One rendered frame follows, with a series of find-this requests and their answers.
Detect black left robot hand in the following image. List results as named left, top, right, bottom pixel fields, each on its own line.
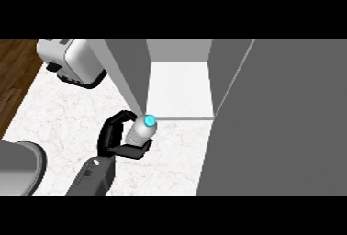
left=96, top=109, right=155, bottom=160

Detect clear water bottle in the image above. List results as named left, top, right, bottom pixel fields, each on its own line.
left=124, top=114, right=158, bottom=147

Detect grey open cabinet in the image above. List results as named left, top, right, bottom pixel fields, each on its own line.
left=89, top=39, right=256, bottom=121

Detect dark grey cabinet door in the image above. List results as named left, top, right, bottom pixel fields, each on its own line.
left=195, top=39, right=347, bottom=196

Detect grey round pot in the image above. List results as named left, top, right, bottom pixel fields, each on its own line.
left=0, top=140, right=49, bottom=196

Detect white toaster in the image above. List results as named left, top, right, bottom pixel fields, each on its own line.
left=36, top=39, right=108, bottom=90

